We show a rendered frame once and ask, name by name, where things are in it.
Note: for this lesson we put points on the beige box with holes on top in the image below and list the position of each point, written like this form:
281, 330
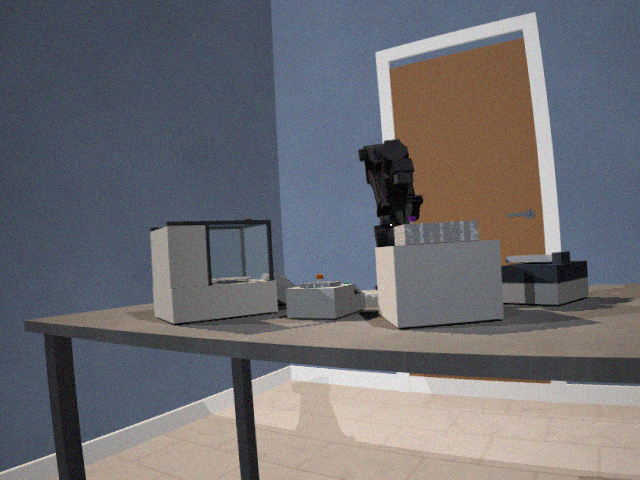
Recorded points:
323, 300

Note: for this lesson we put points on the beige tube rack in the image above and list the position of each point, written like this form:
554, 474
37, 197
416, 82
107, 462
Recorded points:
371, 298

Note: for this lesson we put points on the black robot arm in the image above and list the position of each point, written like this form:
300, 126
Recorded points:
403, 168

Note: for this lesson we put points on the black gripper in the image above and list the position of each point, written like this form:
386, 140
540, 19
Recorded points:
398, 210

